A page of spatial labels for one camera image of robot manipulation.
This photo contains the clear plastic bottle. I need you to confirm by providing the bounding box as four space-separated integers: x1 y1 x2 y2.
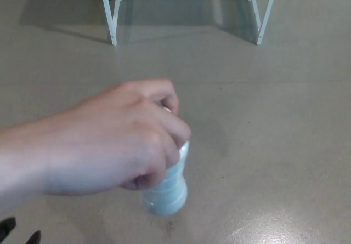
140 106 191 217

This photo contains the person's bare forearm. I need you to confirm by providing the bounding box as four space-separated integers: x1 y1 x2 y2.
0 119 53 214

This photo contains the white metal table frame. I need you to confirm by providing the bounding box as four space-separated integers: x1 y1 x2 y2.
98 0 281 46

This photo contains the person's bare hand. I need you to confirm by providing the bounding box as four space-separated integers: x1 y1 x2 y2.
43 78 192 196

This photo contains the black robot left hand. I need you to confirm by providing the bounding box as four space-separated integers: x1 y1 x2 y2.
0 217 42 244

